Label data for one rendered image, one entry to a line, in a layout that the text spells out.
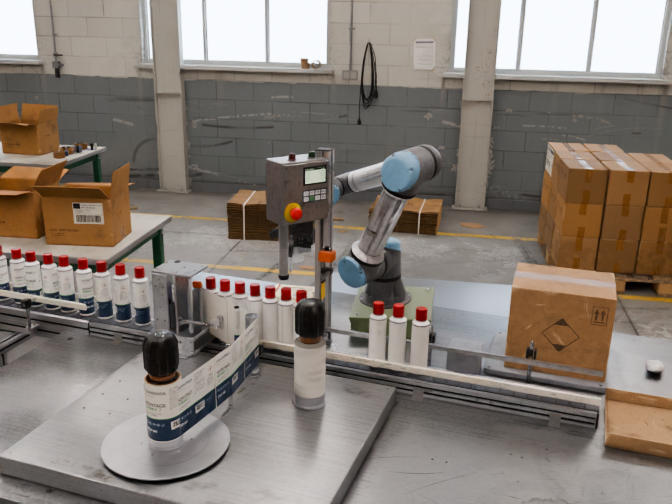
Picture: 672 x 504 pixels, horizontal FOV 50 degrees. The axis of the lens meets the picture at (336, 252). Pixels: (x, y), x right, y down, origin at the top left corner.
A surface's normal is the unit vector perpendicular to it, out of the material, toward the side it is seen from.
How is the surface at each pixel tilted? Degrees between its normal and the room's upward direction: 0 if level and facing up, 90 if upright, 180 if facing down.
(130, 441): 0
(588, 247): 88
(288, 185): 90
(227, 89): 90
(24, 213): 90
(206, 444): 0
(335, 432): 0
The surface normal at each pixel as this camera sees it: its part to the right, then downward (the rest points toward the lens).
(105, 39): -0.17, 0.30
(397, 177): -0.60, 0.19
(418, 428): 0.02, -0.95
